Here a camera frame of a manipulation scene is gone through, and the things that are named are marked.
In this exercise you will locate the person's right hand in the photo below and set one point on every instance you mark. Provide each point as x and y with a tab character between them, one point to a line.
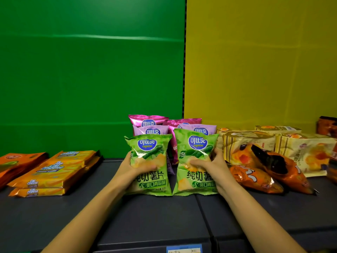
218	173

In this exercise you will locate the person's left hand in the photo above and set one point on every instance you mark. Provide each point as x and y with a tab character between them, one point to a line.
126	176

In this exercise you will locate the orange black snack bag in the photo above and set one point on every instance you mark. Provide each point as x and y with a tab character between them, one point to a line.
252	179
327	126
289	171

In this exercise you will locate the dark grey shelf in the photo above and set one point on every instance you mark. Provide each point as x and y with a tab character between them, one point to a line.
158	218

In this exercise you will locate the magenta snack bag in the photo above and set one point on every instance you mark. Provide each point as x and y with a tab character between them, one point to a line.
147	119
171	137

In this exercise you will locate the orange windowed snack pouch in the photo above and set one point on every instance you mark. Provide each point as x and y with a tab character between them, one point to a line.
8	179
21	159

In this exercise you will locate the person's right forearm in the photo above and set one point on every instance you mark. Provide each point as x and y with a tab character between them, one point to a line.
258	226

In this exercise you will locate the person's left forearm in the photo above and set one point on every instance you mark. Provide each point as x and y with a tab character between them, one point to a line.
84	223

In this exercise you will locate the blue price tag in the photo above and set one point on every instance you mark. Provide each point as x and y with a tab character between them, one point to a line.
184	248

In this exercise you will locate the green back panel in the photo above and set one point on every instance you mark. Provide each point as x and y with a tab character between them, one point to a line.
92	76

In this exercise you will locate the lime yellow back panel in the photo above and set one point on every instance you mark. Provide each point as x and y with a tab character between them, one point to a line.
250	63

